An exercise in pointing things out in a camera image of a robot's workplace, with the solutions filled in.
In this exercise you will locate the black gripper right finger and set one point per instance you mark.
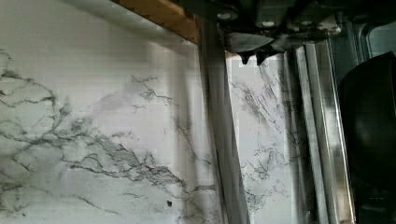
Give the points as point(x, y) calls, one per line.
point(298, 36)

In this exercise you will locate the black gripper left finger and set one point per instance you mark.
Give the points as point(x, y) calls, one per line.
point(246, 45)

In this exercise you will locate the bamboo cutting board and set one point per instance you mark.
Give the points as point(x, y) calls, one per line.
point(180, 16)

